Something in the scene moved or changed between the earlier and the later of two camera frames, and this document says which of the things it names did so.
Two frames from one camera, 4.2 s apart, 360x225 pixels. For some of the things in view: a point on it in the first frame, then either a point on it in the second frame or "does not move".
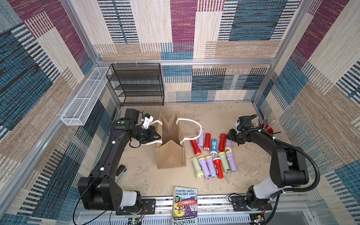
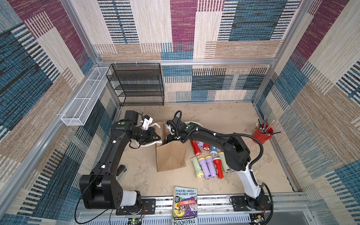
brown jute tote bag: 170,152 does not move
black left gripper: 152,132 does not move
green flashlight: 222,156 does not move
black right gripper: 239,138 → 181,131
